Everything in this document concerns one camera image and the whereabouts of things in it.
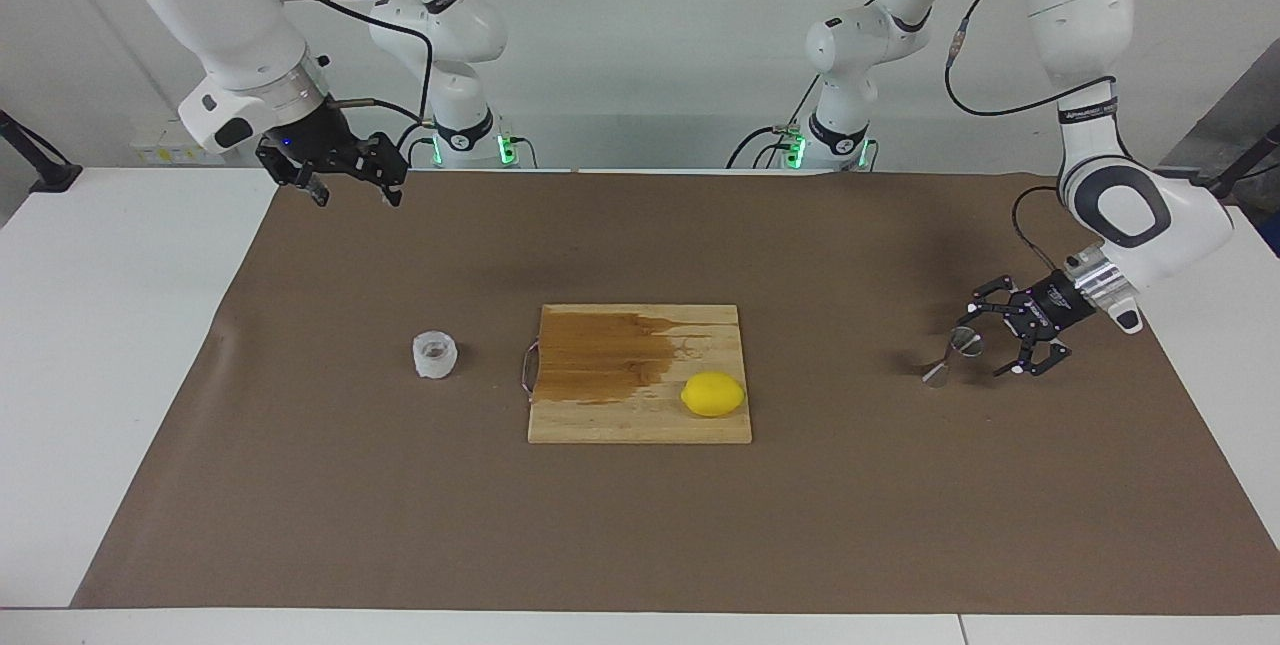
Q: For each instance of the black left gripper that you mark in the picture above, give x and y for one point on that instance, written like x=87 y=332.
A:
x=1052 y=307

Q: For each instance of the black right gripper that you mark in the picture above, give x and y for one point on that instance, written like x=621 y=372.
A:
x=320 y=140

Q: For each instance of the steel double jigger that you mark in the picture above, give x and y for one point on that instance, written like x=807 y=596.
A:
x=963 y=343

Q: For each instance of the clear plastic cup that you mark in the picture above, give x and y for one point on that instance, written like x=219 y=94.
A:
x=435 y=357

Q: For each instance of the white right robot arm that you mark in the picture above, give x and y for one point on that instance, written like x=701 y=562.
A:
x=230 y=15

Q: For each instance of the black clamp stand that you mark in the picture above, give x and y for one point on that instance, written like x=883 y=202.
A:
x=1225 y=187
x=55 y=175

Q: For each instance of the brown table mat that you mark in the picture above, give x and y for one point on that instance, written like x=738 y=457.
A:
x=850 y=505

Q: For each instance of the dark blue object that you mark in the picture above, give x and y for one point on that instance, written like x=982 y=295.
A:
x=1273 y=235

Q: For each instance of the yellow lemon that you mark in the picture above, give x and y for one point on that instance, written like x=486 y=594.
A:
x=712 y=395

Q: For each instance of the wooden cutting board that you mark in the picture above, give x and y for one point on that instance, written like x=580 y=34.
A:
x=600 y=420

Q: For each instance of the white wall power strip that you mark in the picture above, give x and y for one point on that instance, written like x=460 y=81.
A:
x=160 y=151

